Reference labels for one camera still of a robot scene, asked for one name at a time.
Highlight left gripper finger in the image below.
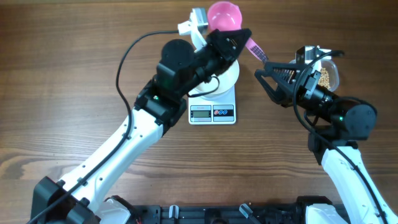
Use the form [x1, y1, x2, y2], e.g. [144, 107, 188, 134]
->
[190, 14, 208, 50]
[206, 29, 252, 59]

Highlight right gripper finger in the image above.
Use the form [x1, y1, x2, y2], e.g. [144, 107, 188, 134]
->
[254, 70, 293, 108]
[262, 62, 307, 89]

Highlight pink plastic measuring scoop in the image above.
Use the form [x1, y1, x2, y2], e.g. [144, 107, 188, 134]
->
[207, 1, 269, 63]

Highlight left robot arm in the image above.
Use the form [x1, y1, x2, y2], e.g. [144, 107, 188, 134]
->
[30, 29, 251, 223]

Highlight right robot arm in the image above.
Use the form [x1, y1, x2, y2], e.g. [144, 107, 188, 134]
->
[254, 62, 397, 223]

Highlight white bowl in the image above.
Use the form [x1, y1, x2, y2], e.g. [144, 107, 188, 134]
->
[189, 60, 240, 98]

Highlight white digital kitchen scale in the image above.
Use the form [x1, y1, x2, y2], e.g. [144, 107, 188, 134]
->
[188, 86, 237, 125]

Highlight soybeans in container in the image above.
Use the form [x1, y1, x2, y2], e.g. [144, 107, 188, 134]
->
[318, 67, 331, 90]

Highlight clear plastic container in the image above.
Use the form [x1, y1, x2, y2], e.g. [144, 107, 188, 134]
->
[310, 60, 340, 91]

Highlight right black cable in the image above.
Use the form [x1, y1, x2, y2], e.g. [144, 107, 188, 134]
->
[292, 50, 388, 224]

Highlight black cable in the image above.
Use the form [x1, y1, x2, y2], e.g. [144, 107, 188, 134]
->
[26, 30, 221, 224]
[292, 50, 388, 224]

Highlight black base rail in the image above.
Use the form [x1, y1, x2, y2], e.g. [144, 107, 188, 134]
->
[129, 203, 305, 224]

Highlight left black cable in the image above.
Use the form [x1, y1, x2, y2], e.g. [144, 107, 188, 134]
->
[26, 30, 221, 224]

